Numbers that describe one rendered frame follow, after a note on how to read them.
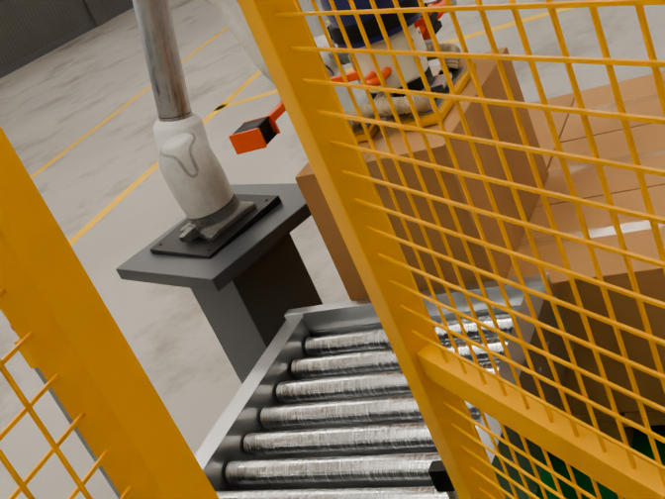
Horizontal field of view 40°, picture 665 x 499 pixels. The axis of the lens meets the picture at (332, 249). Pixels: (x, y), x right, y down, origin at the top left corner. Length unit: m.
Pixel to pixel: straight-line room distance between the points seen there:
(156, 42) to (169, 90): 0.14
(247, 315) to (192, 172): 0.44
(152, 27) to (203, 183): 0.47
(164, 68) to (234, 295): 0.68
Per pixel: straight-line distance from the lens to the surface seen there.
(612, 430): 2.43
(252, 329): 2.69
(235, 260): 2.44
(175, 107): 2.75
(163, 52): 2.72
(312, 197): 2.23
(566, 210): 2.47
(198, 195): 2.59
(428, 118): 2.16
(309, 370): 2.24
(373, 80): 2.18
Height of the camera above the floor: 1.64
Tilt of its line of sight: 23 degrees down
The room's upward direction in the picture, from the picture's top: 24 degrees counter-clockwise
